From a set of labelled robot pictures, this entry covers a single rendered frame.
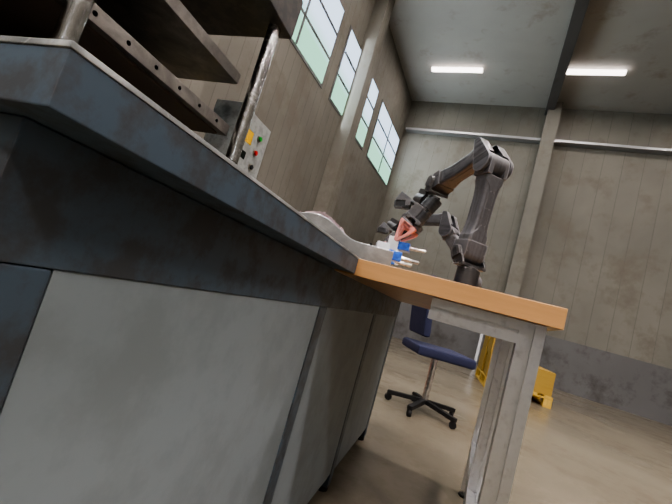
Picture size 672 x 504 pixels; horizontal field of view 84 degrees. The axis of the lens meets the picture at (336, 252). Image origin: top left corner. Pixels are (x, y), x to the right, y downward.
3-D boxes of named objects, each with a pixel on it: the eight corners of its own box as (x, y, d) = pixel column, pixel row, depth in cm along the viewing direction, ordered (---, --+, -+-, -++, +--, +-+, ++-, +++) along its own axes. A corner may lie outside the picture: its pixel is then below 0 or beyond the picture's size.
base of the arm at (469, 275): (453, 258, 95) (482, 264, 92) (458, 270, 113) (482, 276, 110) (446, 288, 94) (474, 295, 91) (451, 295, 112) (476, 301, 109)
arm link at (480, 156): (425, 175, 132) (490, 128, 105) (446, 184, 135) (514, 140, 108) (422, 205, 128) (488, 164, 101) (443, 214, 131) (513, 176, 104)
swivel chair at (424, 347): (456, 416, 309) (486, 294, 320) (462, 437, 254) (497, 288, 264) (385, 390, 327) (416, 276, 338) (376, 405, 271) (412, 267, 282)
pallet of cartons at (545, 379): (536, 394, 617) (546, 347, 625) (551, 410, 493) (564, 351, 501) (474, 374, 654) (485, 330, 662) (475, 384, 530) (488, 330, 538)
